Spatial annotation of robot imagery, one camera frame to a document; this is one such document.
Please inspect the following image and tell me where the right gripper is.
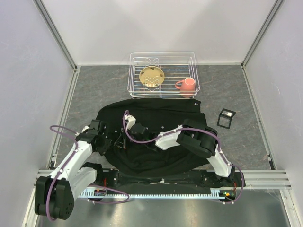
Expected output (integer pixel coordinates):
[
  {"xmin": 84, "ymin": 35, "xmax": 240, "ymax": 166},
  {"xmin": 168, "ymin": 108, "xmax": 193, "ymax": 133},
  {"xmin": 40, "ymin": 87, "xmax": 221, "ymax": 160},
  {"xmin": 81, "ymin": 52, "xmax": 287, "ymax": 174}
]
[{"xmin": 115, "ymin": 127, "xmax": 147, "ymax": 149}]

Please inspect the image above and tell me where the black button-up shirt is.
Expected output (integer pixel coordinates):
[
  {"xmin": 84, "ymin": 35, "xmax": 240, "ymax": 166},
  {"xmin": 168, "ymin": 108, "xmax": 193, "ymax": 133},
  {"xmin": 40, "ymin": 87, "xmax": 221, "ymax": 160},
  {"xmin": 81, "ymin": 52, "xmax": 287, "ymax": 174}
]
[{"xmin": 96, "ymin": 98, "xmax": 208, "ymax": 177}]

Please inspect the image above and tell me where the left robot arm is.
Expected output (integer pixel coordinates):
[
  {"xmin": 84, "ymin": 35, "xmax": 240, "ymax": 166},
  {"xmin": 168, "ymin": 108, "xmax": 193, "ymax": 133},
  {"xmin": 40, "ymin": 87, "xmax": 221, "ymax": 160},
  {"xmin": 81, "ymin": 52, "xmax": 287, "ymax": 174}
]
[{"xmin": 34, "ymin": 120, "xmax": 112, "ymax": 221}]

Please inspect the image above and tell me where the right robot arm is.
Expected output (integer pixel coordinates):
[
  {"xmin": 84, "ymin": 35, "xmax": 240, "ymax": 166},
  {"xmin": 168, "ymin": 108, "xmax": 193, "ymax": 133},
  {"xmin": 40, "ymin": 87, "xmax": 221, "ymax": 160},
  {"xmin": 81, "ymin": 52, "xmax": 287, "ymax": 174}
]
[{"xmin": 123, "ymin": 114, "xmax": 235, "ymax": 186}]

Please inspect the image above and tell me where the yellow floral plate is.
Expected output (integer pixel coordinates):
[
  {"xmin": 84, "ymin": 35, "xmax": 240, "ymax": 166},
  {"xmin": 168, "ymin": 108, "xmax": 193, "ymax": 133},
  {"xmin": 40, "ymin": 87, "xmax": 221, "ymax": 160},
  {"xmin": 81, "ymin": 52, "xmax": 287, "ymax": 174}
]
[{"xmin": 139, "ymin": 66, "xmax": 165, "ymax": 87}]

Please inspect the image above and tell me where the pink ceramic mug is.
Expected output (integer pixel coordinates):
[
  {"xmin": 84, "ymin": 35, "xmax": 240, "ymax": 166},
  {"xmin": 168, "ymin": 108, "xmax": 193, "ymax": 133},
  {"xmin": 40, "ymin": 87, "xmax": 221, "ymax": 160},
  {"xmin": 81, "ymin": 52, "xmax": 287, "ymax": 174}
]
[{"xmin": 175, "ymin": 77, "xmax": 196, "ymax": 98}]

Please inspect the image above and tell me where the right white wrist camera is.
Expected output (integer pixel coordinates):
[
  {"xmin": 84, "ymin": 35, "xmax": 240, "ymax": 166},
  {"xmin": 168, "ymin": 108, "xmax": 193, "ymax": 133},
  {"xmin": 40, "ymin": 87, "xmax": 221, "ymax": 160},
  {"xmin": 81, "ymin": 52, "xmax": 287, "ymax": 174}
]
[{"xmin": 125, "ymin": 114, "xmax": 136, "ymax": 130}]

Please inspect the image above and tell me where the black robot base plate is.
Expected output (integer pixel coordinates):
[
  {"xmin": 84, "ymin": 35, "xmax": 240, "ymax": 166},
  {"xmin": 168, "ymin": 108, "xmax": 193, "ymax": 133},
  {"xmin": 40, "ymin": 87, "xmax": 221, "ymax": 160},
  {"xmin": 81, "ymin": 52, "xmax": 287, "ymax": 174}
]
[{"xmin": 93, "ymin": 169, "xmax": 246, "ymax": 194}]

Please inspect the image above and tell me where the grey slotted cable duct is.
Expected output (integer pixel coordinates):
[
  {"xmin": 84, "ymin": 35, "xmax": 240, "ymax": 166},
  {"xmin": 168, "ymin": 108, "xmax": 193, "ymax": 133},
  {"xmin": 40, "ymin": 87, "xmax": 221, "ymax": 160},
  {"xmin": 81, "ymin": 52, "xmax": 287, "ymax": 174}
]
[{"xmin": 78, "ymin": 187, "xmax": 236, "ymax": 200}]

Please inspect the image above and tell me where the white wire dish rack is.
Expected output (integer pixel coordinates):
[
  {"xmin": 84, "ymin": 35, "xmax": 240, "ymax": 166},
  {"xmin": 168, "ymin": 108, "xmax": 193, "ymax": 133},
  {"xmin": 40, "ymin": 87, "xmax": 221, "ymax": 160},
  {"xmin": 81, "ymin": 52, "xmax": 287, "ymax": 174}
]
[{"xmin": 127, "ymin": 52, "xmax": 200, "ymax": 98}]

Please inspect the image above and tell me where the small black frame stand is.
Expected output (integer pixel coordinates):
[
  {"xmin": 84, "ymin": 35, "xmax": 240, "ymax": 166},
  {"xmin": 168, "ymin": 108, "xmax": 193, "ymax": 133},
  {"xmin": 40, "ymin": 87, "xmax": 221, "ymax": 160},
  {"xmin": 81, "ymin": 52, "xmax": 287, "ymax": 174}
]
[{"xmin": 217, "ymin": 108, "xmax": 236, "ymax": 129}]

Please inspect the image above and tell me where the aluminium frame rail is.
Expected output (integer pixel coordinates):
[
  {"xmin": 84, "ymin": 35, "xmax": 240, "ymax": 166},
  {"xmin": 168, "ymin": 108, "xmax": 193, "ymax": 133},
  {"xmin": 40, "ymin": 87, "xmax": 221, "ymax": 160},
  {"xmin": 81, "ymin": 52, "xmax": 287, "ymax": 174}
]
[{"xmin": 35, "ymin": 169, "xmax": 292, "ymax": 190}]

